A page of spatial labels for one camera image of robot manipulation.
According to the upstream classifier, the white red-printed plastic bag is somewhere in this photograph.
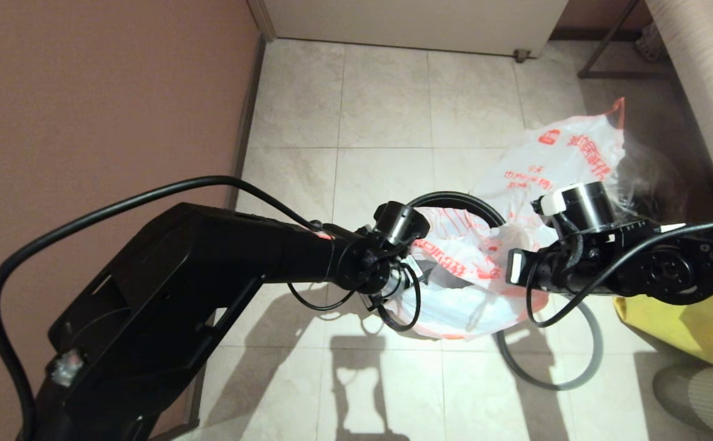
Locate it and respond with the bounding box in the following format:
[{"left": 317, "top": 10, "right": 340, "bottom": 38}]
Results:
[
  {"left": 472, "top": 97, "right": 628, "bottom": 246},
  {"left": 390, "top": 207, "right": 551, "bottom": 341}
]

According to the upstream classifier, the grey trash can ring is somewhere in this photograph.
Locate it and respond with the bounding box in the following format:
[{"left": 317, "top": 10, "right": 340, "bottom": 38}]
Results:
[{"left": 496, "top": 299, "right": 603, "bottom": 391}]

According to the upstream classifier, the grey round trash bin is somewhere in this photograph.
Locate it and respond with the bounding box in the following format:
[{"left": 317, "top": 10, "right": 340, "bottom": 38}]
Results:
[{"left": 406, "top": 191, "right": 508, "bottom": 227}]

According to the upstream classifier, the clear bag with dark contents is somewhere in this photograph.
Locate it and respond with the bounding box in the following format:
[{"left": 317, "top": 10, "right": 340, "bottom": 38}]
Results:
[{"left": 602, "top": 144, "right": 688, "bottom": 224}]

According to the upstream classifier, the yellow fabric bag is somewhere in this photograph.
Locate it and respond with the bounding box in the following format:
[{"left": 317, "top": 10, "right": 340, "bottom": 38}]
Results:
[{"left": 613, "top": 291, "right": 713, "bottom": 370}]

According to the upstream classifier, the grey ribbed round object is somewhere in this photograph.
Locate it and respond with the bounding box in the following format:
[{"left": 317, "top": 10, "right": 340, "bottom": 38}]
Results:
[{"left": 651, "top": 364, "right": 713, "bottom": 441}]

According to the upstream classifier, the beige striped upholstered seat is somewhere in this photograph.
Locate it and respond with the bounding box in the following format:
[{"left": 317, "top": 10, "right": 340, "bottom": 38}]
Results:
[{"left": 641, "top": 0, "right": 713, "bottom": 218}]

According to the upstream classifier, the small woven basket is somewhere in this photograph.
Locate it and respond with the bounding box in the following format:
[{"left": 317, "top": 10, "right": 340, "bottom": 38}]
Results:
[{"left": 633, "top": 28, "right": 663, "bottom": 64}]

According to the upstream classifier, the white door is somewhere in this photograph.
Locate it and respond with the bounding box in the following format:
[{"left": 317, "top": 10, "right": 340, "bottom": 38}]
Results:
[{"left": 263, "top": 0, "right": 570, "bottom": 61}]

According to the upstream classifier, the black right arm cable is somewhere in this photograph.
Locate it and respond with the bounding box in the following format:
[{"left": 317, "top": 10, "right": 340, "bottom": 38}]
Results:
[{"left": 525, "top": 213, "right": 713, "bottom": 329}]

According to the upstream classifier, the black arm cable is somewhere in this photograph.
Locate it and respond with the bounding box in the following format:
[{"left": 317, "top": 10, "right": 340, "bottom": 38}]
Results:
[
  {"left": 525, "top": 213, "right": 713, "bottom": 329},
  {"left": 0, "top": 176, "right": 423, "bottom": 441}
]

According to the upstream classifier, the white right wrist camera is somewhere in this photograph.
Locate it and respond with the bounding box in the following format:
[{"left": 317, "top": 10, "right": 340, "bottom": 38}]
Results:
[{"left": 530, "top": 189, "right": 573, "bottom": 217}]

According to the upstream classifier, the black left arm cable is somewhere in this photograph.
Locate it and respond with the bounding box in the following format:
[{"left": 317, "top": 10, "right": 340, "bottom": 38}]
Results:
[{"left": 0, "top": 176, "right": 423, "bottom": 441}]

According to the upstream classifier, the dark metal furniture frame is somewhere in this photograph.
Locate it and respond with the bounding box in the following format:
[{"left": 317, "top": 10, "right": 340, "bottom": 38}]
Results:
[{"left": 576, "top": 0, "right": 670, "bottom": 80}]

